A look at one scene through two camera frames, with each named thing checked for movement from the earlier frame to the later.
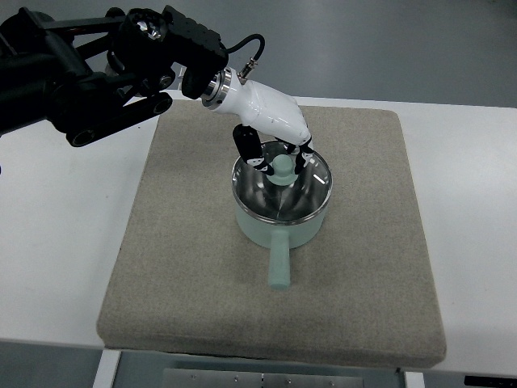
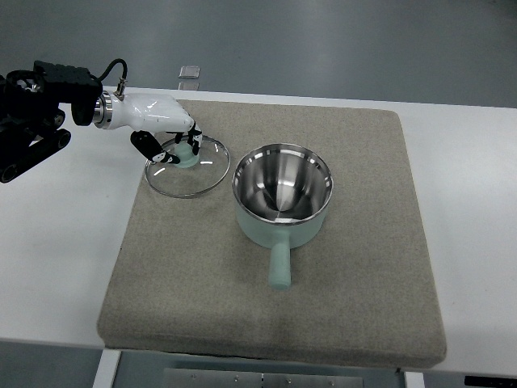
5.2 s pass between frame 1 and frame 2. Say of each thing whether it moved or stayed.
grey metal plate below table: stayed
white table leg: stayed
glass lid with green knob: moved
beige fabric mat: stayed
